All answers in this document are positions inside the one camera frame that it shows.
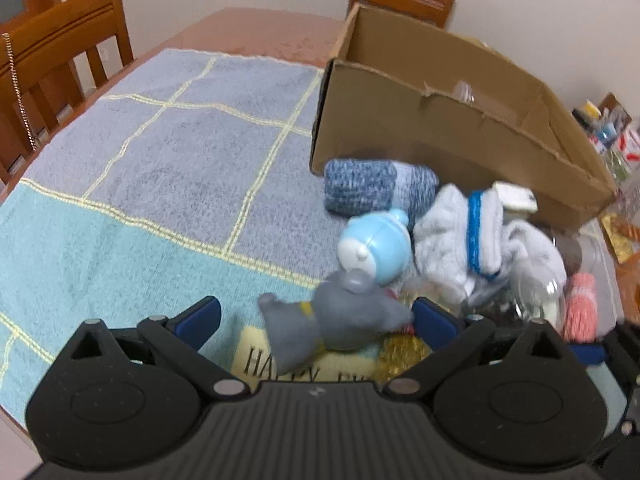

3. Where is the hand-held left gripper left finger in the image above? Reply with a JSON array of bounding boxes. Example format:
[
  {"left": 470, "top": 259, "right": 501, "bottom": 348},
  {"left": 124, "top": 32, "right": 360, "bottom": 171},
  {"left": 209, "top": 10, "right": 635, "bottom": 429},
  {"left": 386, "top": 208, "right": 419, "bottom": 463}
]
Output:
[{"left": 62, "top": 296, "right": 250, "bottom": 401}]

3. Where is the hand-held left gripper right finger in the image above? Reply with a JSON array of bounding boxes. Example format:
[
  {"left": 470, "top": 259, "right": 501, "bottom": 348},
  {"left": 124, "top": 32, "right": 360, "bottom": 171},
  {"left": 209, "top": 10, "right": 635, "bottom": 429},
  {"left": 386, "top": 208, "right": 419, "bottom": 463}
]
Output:
[{"left": 382, "top": 296, "right": 577, "bottom": 401}]

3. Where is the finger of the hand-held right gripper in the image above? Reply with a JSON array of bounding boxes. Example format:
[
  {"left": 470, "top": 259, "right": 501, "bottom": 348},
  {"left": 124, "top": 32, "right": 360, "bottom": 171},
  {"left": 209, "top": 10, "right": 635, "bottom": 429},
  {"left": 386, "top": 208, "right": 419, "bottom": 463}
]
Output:
[{"left": 575, "top": 343, "right": 609, "bottom": 367}]

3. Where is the white sock with blue stripe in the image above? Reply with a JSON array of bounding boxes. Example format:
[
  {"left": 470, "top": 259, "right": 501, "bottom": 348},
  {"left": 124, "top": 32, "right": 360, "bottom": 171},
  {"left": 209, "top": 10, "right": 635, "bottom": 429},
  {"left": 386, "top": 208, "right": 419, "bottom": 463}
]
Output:
[{"left": 412, "top": 181, "right": 569, "bottom": 297}]

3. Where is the clear plastic jar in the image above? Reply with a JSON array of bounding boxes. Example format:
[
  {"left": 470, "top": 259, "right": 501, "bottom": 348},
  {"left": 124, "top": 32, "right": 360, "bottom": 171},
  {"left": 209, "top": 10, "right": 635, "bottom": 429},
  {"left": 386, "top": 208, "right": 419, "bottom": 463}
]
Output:
[{"left": 509, "top": 260, "right": 568, "bottom": 328}]

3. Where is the grey plush toy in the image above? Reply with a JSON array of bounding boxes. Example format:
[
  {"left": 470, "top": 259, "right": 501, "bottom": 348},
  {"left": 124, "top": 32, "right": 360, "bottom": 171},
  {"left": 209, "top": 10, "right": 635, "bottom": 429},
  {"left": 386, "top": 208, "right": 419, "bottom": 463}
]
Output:
[{"left": 257, "top": 270, "right": 416, "bottom": 375}]

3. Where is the blue and white toy figure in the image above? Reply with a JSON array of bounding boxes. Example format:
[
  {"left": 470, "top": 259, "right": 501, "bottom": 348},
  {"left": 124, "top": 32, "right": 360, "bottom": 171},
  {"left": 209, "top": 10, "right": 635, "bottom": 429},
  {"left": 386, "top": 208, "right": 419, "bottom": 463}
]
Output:
[{"left": 337, "top": 208, "right": 414, "bottom": 287}]

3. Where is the blue knit sock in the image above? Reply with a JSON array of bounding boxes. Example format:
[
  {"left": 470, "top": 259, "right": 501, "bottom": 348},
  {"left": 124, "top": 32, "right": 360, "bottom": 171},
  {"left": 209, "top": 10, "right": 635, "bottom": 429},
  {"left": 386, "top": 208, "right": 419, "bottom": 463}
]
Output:
[{"left": 323, "top": 157, "right": 441, "bottom": 231}]

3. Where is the brown cardboard box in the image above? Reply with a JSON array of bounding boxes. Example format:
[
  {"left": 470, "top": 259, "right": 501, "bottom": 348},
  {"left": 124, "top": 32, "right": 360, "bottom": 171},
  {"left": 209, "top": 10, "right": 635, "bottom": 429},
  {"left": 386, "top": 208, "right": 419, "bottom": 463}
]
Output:
[{"left": 310, "top": 2, "right": 619, "bottom": 232}]

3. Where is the cream greeting card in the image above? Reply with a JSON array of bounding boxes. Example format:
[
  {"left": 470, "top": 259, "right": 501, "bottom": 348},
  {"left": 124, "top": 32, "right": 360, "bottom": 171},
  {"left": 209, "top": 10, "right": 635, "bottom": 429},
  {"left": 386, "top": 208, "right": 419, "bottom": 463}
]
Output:
[{"left": 230, "top": 324, "right": 383, "bottom": 392}]

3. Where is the gold foil packet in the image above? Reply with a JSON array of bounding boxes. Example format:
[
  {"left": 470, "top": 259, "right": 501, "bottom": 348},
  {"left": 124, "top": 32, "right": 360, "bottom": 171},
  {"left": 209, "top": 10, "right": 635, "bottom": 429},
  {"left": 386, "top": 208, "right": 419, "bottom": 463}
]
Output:
[{"left": 600, "top": 211, "right": 640, "bottom": 264}]

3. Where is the blue checked towel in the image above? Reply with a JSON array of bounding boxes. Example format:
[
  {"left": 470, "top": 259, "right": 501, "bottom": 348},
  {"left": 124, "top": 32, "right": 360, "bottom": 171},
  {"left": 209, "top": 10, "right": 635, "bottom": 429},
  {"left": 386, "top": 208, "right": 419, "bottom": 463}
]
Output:
[{"left": 0, "top": 49, "right": 626, "bottom": 433}]

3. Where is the clear water bottle red label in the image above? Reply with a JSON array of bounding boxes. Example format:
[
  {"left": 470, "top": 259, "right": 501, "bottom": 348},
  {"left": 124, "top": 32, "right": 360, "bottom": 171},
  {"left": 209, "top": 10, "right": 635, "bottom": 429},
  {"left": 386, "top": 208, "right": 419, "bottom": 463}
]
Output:
[{"left": 618, "top": 119, "right": 640, "bottom": 163}]

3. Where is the silver bead chain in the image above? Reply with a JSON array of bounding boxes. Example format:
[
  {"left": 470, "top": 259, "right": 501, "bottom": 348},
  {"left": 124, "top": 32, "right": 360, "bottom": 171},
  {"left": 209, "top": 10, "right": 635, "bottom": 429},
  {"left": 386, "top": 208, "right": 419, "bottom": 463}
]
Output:
[{"left": 2, "top": 32, "right": 40, "bottom": 152}]

